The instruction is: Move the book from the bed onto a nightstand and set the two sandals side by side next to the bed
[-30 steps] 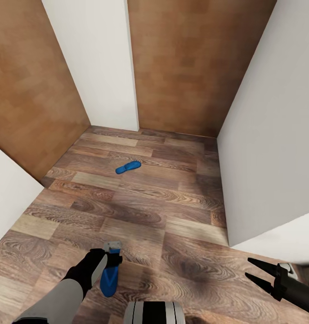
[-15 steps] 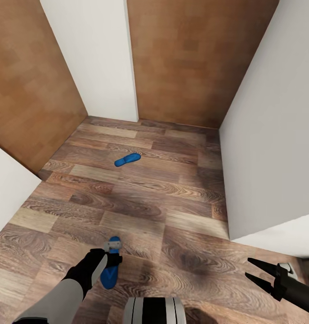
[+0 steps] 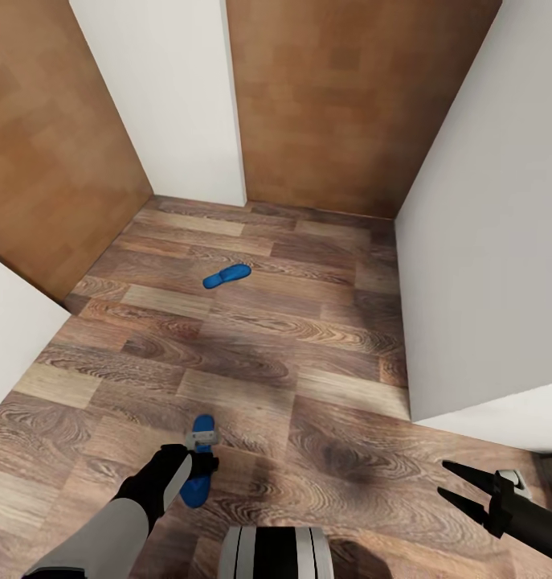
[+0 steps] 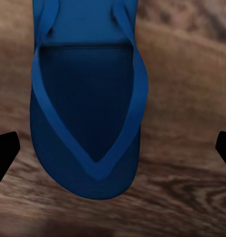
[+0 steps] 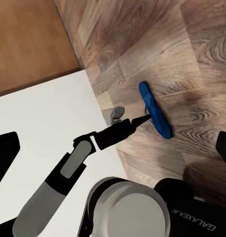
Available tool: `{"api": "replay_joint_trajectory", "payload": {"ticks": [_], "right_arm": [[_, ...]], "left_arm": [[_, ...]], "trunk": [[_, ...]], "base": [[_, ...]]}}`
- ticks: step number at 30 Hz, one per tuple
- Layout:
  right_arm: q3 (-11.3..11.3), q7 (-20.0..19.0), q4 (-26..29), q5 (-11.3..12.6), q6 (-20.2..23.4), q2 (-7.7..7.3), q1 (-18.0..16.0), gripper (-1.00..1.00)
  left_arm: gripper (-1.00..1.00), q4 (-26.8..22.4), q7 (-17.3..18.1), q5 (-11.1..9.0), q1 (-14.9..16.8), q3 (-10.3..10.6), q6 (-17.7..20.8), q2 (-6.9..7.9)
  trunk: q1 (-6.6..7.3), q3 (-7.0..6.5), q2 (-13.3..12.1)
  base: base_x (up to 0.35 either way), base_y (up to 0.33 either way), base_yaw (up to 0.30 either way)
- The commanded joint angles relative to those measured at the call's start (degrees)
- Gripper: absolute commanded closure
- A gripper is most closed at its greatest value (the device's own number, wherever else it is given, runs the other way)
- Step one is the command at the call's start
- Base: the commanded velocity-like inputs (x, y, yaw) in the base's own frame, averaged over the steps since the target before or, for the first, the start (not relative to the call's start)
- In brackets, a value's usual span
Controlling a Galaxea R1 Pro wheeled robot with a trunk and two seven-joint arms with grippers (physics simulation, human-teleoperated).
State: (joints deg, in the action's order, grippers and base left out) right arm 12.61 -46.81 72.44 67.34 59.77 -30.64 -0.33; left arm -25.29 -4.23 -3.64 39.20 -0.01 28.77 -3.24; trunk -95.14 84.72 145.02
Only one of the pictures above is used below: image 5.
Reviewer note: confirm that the sandal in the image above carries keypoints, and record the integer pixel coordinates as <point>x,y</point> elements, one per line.
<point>158,119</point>

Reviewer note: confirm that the sliding door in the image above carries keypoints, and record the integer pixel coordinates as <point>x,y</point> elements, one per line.
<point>34,47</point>

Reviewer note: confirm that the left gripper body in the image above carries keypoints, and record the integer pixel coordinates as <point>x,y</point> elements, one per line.
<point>120,131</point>

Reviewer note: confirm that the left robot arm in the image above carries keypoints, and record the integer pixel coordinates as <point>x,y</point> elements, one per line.
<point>40,208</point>

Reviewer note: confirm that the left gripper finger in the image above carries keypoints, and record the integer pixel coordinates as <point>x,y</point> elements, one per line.
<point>138,121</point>

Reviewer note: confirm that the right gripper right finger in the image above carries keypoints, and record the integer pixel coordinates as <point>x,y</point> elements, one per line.
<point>221,145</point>

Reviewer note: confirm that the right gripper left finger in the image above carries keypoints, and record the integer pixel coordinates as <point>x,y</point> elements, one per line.
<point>9,147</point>

